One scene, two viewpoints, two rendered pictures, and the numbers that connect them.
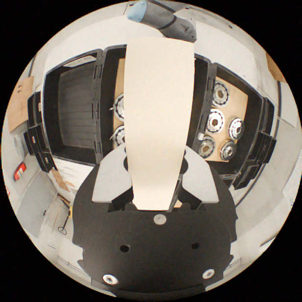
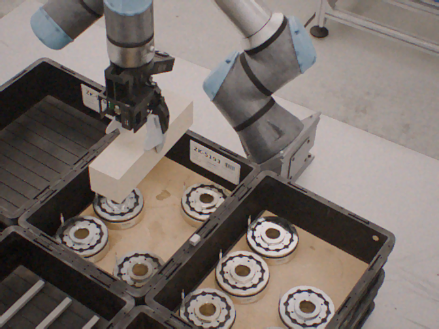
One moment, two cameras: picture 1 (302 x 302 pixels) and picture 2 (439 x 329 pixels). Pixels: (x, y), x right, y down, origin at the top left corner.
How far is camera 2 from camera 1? 1.43 m
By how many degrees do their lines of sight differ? 72
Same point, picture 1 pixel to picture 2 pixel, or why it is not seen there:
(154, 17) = (232, 98)
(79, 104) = (45, 163)
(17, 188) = not seen: outside the picture
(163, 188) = (130, 153)
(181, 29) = (267, 134)
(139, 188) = (115, 147)
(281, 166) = not seen: outside the picture
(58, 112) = not seen: outside the picture
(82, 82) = (77, 141)
